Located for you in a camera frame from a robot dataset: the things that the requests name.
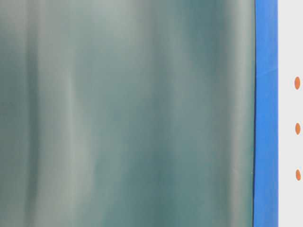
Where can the white board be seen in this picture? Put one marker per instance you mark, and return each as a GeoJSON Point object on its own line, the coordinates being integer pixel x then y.
{"type": "Point", "coordinates": [290, 113]}

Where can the grey green backdrop curtain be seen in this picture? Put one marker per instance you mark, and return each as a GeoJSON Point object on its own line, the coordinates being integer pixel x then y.
{"type": "Point", "coordinates": [127, 113]}

